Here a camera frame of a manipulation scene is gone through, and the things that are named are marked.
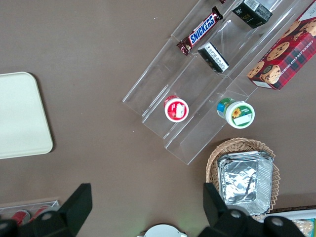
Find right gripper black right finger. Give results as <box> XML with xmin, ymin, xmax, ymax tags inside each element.
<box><xmin>199</xmin><ymin>182</ymin><xmax>307</xmax><ymax>237</ymax></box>

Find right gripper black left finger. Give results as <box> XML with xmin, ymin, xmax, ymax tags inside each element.
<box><xmin>0</xmin><ymin>183</ymin><xmax>92</xmax><ymax>237</ymax></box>

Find light wicker basket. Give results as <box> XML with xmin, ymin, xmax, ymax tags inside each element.
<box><xmin>205</xmin><ymin>137</ymin><xmax>281</xmax><ymax>221</ymax></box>

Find cream plastic tray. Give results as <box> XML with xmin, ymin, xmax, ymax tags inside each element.
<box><xmin>0</xmin><ymin>71</ymin><xmax>54</xmax><ymax>160</ymax></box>

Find clear acrylic bottle rack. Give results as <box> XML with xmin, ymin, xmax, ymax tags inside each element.
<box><xmin>0</xmin><ymin>199</ymin><xmax>61</xmax><ymax>224</ymax></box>

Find stacked aluminium foil containers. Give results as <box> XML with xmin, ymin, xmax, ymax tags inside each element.
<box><xmin>217</xmin><ymin>151</ymin><xmax>274</xmax><ymax>215</ymax></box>

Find white snack bin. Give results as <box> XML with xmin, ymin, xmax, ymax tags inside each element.
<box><xmin>263</xmin><ymin>204</ymin><xmax>316</xmax><ymax>237</ymax></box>

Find clear bag of crackers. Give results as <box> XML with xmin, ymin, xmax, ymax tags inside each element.
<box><xmin>292</xmin><ymin>219</ymin><xmax>316</xmax><ymax>237</ymax></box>

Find green lid sunflower cup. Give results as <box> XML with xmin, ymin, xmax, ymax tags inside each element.
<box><xmin>216</xmin><ymin>97</ymin><xmax>256</xmax><ymax>129</ymax></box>

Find red lid yogurt cup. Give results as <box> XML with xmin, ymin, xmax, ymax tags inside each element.
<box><xmin>163</xmin><ymin>95</ymin><xmax>190</xmax><ymax>123</ymax></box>

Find clear acrylic stepped stand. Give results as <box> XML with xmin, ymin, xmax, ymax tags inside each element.
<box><xmin>122</xmin><ymin>0</ymin><xmax>316</xmax><ymax>165</ymax></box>

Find small black carton box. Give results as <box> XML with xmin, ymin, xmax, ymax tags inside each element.
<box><xmin>232</xmin><ymin>0</ymin><xmax>274</xmax><ymax>29</ymax></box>
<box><xmin>197</xmin><ymin>41</ymin><xmax>230</xmax><ymax>74</ymax></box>

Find red tartan cookie box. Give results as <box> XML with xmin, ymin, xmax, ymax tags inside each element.
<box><xmin>246</xmin><ymin>1</ymin><xmax>316</xmax><ymax>91</ymax></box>

